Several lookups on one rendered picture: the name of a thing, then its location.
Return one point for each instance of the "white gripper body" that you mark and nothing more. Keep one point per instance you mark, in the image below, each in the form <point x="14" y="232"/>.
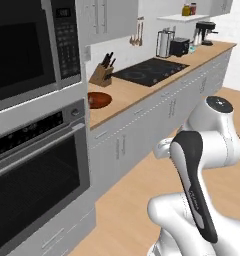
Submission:
<point x="162" y="149"/>

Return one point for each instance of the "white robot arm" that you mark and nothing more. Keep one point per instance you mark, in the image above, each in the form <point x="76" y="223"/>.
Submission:
<point x="222" y="140"/>

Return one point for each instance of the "brown wooden bowl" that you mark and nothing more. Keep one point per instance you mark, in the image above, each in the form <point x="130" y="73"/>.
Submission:
<point x="98" y="100"/>

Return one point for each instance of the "grey base cupboards run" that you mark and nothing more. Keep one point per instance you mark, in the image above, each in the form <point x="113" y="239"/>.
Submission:
<point x="142" y="133"/>

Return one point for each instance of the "black hob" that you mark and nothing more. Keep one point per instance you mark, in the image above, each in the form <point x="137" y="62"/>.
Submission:
<point x="148" y="71"/>

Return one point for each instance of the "wooden knife block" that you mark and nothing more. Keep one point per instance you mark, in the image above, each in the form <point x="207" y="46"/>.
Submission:
<point x="100" y="75"/>

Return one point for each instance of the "small teal object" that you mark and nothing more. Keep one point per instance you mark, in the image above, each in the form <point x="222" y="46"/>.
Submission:
<point x="192" y="49"/>

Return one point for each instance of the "hanging wooden utensils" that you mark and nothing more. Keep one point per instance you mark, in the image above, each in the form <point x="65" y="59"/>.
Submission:
<point x="137" y="33"/>

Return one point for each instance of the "grey drawer front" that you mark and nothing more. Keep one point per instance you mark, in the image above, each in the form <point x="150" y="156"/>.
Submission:
<point x="72" y="226"/>

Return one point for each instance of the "black coffee machine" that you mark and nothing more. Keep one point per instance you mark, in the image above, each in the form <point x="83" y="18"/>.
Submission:
<point x="205" y="31"/>

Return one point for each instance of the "steel built-in oven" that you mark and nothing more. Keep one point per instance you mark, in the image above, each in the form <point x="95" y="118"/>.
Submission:
<point x="35" y="190"/>

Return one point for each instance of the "yellow jar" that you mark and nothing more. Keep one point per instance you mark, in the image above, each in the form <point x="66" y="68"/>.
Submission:
<point x="186" y="10"/>

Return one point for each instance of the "red jar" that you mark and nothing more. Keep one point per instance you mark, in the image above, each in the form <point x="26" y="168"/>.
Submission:
<point x="193" y="9"/>

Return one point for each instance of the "steel microwave oven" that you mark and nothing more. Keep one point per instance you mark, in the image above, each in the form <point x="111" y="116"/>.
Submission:
<point x="25" y="50"/>

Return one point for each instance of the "white wall shelf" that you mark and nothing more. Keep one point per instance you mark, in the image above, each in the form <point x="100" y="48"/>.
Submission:
<point x="183" y="18"/>

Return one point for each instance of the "grey wall cupboards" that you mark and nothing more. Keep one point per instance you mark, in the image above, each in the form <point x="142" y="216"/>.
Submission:
<point x="118" y="16"/>

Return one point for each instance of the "small grey wall cupboard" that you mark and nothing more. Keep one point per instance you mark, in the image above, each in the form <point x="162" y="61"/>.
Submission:
<point x="222" y="6"/>

